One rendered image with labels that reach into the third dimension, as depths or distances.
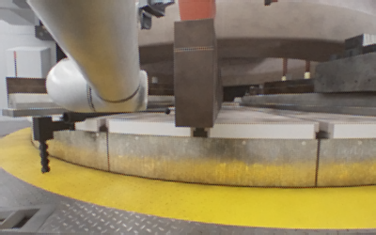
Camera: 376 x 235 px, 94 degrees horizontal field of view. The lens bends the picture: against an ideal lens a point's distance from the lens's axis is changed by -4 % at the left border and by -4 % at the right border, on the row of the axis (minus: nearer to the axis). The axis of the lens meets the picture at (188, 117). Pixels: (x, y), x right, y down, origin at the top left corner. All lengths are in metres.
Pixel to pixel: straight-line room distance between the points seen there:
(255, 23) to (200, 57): 0.92
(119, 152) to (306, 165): 0.94
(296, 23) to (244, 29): 0.38
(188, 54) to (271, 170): 0.63
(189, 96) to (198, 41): 0.19
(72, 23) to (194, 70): 0.48
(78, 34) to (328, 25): 1.73
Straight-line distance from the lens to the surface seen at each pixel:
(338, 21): 1.91
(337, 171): 1.11
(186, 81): 0.66
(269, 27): 1.55
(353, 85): 1.52
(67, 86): 0.53
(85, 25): 0.24
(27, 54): 4.70
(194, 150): 0.90
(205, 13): 0.75
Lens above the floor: 0.41
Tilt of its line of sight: 6 degrees down
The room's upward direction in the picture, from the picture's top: straight up
